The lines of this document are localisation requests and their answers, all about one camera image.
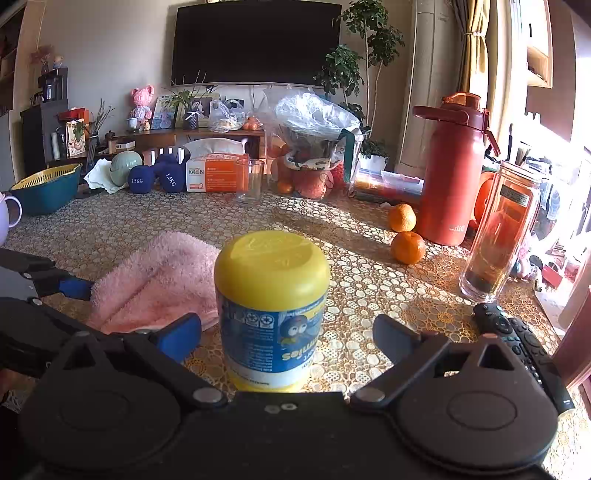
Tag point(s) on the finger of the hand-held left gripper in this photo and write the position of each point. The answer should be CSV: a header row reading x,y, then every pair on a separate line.
x,y
27,332
76,289

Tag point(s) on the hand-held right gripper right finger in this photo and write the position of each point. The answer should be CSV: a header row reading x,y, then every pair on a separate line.
x,y
391,338

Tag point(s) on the small plant in dark vase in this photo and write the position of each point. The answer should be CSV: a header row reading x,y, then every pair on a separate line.
x,y
190,117

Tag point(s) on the blue dumbbell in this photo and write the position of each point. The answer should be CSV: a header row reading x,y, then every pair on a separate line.
x,y
138,179
171,176

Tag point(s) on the orange round object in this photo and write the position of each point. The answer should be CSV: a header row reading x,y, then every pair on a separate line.
x,y
484,196

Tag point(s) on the teal basin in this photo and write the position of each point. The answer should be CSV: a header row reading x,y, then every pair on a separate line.
x,y
51,198

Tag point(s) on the white slatted rack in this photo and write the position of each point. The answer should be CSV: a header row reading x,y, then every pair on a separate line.
x,y
164,156

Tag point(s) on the pile of oranges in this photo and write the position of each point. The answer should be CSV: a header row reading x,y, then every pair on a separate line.
x,y
252,123

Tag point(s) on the clear plastic bag of food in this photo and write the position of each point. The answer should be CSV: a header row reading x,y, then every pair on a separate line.
x,y
225,117

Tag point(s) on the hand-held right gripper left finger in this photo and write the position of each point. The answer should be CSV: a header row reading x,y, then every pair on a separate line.
x,y
181,335

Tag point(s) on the red box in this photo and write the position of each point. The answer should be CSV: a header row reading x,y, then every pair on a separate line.
x,y
73,114

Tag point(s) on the tangerine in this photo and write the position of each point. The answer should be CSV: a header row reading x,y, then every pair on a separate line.
x,y
408,248
401,218

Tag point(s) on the vase of dried twigs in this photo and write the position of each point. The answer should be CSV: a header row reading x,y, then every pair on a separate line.
x,y
99,120

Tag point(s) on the small figurine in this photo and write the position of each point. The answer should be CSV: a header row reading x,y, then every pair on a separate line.
x,y
57,61

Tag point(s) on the cartoon gift bag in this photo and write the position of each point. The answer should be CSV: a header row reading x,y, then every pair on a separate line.
x,y
76,138

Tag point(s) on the small black remote control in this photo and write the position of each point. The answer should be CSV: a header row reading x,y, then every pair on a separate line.
x,y
491,319

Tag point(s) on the yellow colander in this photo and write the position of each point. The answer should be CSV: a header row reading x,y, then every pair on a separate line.
x,y
46,174

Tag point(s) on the white standing air conditioner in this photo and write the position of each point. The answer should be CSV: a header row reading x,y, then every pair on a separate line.
x,y
434,92

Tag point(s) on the yellow curtain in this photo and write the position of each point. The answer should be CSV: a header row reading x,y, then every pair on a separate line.
x,y
473,50

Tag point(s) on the photo frame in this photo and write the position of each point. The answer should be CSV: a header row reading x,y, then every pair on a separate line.
x,y
164,113

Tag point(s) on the pink bear doll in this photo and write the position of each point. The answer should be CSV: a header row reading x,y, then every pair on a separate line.
x,y
141,104

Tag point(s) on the pink fluffy towel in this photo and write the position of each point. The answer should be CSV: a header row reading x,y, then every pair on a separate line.
x,y
152,281

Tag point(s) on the black television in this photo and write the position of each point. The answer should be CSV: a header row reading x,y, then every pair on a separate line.
x,y
256,44

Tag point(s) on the pale green round container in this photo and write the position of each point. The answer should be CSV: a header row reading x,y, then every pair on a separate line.
x,y
125,167

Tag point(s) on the fruit basket in plastic bag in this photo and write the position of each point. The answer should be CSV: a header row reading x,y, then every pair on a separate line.
x,y
314,138

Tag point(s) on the wooden television cabinet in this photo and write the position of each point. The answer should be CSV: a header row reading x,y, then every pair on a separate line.
x,y
161,138

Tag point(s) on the lilac mug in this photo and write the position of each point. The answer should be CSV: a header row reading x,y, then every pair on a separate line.
x,y
5,214

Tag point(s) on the orange and white tissue pack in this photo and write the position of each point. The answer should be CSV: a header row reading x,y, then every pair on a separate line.
x,y
214,174

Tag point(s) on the red thermos bottle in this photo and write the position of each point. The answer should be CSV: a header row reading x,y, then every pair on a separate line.
x,y
450,175

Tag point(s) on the clear drinking glass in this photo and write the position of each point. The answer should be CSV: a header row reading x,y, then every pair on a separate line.
x,y
249,182

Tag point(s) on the yellow-lidded blue label bottle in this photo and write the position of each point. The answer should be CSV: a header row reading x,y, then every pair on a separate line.
x,y
272,286

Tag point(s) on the long black remote control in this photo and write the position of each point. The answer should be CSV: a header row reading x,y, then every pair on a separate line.
x,y
538,360

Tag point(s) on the potted green tree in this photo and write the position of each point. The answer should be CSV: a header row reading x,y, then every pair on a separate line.
x,y
364,50

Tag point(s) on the clear glass tea bottle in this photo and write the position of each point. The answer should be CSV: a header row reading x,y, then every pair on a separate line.
x,y
498,230

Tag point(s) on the black cabinet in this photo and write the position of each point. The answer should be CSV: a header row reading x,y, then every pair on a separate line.
x,y
37,134

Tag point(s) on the white cloth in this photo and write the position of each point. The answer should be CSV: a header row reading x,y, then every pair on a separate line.
x,y
99,177

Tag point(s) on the black coffee machine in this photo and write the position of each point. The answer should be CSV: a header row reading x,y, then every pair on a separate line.
x,y
53,87

